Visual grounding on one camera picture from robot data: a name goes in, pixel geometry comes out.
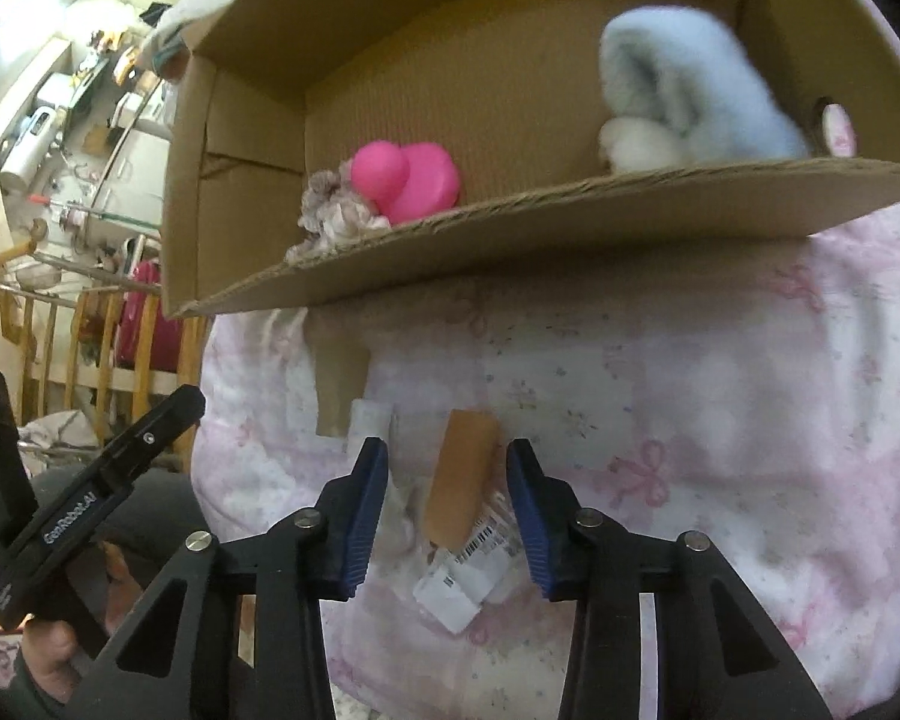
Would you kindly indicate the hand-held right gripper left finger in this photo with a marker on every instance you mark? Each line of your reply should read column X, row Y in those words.
column 364, row 525

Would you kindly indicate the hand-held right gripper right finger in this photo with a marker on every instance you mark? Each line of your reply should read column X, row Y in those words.
column 531, row 525

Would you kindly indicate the tan sponge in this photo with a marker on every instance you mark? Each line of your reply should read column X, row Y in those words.
column 461, row 472

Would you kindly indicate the beige floral scrunchie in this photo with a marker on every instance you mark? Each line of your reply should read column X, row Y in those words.
column 334, row 214

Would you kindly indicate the pink rubber duck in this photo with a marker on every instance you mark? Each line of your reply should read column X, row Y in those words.
column 412, row 184

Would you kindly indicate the fluffy light blue plush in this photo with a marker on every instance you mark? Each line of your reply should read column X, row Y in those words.
column 690, row 75

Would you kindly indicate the brown cardboard box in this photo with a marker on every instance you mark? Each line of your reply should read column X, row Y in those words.
column 540, row 37

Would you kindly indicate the person's left hand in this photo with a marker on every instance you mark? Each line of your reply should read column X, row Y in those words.
column 49, row 645

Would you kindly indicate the white folded cloth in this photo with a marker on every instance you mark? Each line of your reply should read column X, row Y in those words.
column 369, row 420

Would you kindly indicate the red suitcase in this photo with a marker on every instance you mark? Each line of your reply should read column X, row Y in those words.
column 141, row 315

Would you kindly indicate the wooden railing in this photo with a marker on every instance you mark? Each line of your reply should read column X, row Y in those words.
column 60, row 345

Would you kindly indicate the pink bow print bed sheet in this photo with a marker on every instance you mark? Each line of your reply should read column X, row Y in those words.
column 682, row 427

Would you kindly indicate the white water heater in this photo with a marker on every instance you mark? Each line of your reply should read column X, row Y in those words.
column 26, row 154

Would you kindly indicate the grey rumpled duvet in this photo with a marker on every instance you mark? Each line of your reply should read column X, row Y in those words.
column 195, row 7

